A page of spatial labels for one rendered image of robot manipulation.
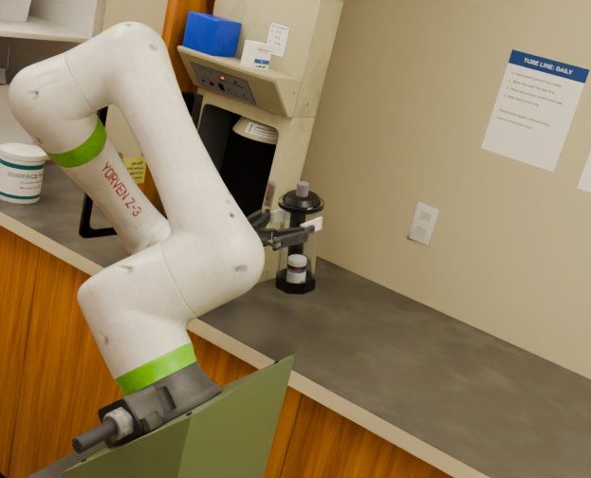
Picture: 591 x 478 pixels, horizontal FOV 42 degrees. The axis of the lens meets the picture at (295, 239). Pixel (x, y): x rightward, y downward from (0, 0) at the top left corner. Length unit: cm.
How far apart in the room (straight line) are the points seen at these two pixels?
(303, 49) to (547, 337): 102
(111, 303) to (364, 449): 77
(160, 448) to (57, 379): 127
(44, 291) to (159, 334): 115
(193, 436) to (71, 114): 60
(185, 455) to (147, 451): 6
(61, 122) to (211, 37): 72
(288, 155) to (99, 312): 97
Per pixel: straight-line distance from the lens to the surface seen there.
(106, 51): 136
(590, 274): 220
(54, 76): 138
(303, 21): 199
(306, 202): 180
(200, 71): 208
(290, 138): 202
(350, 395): 171
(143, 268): 117
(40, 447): 250
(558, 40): 218
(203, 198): 120
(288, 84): 194
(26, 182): 240
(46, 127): 140
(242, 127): 212
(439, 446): 164
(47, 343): 234
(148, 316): 117
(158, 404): 117
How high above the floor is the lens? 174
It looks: 18 degrees down
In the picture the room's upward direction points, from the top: 14 degrees clockwise
